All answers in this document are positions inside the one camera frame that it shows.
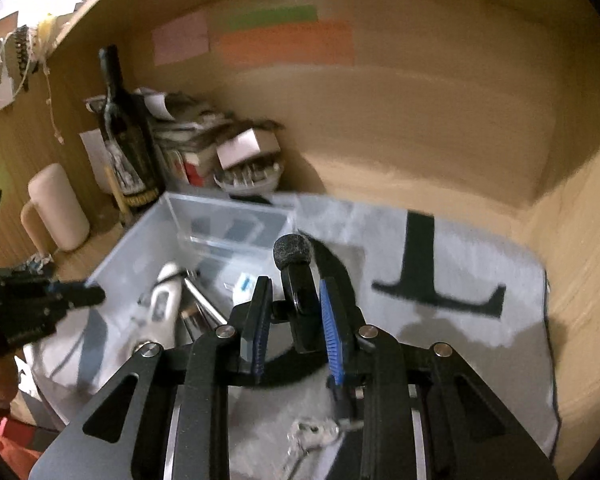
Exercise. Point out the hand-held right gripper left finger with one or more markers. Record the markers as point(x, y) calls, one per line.
point(260, 330)

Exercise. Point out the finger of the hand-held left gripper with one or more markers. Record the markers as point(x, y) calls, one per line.
point(75, 294)
point(40, 320)

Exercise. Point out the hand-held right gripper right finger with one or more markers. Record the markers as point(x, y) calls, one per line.
point(332, 330)

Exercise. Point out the white plug adapter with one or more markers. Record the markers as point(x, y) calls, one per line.
point(242, 282)

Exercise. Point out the black clip microphone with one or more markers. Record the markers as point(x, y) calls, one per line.
point(292, 255)

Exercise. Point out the white can opener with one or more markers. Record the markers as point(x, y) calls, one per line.
point(162, 305)

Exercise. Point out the bunch of keys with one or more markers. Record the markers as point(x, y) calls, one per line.
point(315, 435)

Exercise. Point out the clear plastic box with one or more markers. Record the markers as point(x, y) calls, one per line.
point(215, 220)

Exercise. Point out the pink mug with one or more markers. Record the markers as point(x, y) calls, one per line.
point(60, 205)

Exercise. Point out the yellow ruler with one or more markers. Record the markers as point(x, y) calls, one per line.
point(120, 200)

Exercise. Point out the grey letter-print mat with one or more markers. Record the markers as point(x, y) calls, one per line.
point(455, 350)

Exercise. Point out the red cloth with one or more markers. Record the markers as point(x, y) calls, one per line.
point(7, 447)

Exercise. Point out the white note paper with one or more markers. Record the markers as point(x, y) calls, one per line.
point(92, 152)

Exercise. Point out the bowl of pebbles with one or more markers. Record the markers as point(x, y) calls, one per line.
point(250, 177)

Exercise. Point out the dark wine bottle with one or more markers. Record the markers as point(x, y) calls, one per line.
point(130, 145)

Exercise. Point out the small cardboard box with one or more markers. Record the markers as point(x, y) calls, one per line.
point(247, 147)

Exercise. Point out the white paper tag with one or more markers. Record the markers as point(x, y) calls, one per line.
point(5, 91)

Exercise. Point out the stack of papers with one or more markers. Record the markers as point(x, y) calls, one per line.
point(185, 135)

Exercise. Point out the beaded band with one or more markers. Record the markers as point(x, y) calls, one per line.
point(19, 55)

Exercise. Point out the yellow hanging ornament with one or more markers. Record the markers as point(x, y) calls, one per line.
point(47, 27)

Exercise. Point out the pink sticky note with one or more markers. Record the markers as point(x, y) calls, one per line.
point(180, 37)

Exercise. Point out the orange sticky note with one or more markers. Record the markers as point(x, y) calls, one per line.
point(285, 44)

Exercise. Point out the green sticky note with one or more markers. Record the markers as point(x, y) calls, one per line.
point(275, 16)

